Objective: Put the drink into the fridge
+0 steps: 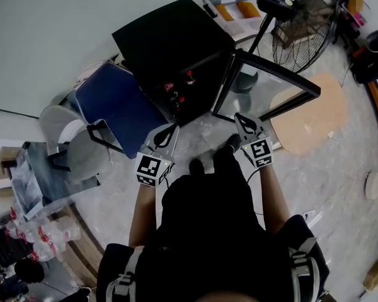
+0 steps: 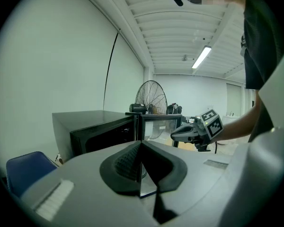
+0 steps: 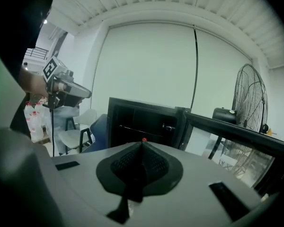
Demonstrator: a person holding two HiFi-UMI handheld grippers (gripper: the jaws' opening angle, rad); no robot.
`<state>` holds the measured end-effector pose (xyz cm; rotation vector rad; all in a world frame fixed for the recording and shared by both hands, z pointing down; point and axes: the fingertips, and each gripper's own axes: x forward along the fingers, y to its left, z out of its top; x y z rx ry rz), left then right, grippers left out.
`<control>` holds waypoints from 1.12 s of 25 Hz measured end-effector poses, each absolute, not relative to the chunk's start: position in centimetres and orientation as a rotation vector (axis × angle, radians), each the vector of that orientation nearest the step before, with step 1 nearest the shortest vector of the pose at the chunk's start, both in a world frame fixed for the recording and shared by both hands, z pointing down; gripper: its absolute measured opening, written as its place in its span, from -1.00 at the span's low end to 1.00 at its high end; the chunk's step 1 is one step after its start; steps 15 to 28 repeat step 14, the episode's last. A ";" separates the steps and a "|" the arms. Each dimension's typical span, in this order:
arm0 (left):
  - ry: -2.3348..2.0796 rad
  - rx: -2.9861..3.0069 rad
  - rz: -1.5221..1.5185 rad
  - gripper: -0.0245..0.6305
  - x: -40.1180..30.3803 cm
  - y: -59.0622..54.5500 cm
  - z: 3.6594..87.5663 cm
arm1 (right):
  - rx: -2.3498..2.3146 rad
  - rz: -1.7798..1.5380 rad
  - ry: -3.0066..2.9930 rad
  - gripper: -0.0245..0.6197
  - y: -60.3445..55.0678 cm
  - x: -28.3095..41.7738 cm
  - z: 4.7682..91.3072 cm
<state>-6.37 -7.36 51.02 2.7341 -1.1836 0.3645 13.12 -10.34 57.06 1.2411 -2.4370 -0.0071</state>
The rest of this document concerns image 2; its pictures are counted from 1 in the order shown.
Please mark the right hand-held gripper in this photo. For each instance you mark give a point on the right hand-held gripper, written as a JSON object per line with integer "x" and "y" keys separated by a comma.
{"x": 211, "y": 126}

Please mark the white table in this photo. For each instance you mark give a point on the white table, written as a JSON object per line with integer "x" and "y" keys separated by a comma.
{"x": 230, "y": 119}

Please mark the long ceiling light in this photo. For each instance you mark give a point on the long ceiling light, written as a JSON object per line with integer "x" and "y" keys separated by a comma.
{"x": 201, "y": 57}

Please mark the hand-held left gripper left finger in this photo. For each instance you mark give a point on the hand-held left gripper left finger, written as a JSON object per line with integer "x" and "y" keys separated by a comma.
{"x": 85, "y": 174}

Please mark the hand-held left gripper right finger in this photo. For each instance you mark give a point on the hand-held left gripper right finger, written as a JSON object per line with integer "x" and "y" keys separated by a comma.
{"x": 194, "y": 169}

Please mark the black fridge with glass door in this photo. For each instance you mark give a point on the black fridge with glass door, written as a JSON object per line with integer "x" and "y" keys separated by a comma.
{"x": 90, "y": 131}

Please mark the round ceiling detector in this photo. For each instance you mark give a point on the round ceiling detector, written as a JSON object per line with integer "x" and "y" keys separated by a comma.
{"x": 184, "y": 58}

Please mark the person's right forearm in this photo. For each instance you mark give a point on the person's right forearm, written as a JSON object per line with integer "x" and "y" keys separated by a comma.
{"x": 239, "y": 126}

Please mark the large black floor fan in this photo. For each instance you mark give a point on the large black floor fan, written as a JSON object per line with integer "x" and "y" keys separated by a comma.
{"x": 152, "y": 96}

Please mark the blue chair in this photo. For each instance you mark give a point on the blue chair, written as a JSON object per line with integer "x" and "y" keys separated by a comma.
{"x": 28, "y": 169}

